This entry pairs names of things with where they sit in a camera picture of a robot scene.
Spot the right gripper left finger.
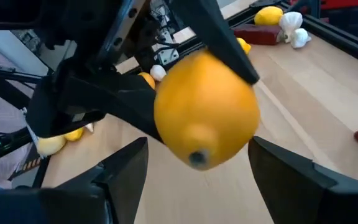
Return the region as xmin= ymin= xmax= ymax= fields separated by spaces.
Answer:
xmin=0 ymin=136 xmax=150 ymax=224

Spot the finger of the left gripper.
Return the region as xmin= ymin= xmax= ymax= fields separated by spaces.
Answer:
xmin=25 ymin=60 xmax=165 ymax=144
xmin=169 ymin=0 xmax=260 ymax=86

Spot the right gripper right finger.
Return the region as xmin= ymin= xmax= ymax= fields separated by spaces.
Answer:
xmin=247 ymin=135 xmax=358 ymax=224

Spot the orange-yellow lemon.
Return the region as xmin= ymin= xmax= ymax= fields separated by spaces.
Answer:
xmin=153 ymin=48 xmax=261 ymax=171
xmin=137 ymin=72 xmax=157 ymax=90

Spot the small white ball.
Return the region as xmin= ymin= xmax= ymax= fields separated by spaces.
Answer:
xmin=277 ymin=11 xmax=304 ymax=44

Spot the pale yellow lemon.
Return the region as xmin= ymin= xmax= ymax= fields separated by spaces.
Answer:
xmin=36 ymin=134 xmax=67 ymax=157

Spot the silver arm base bracket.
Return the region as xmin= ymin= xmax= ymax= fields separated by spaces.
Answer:
xmin=152 ymin=30 xmax=180 ymax=66

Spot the black aluminium rail frame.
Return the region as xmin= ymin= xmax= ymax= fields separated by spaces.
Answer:
xmin=113 ymin=0 xmax=358 ymax=77

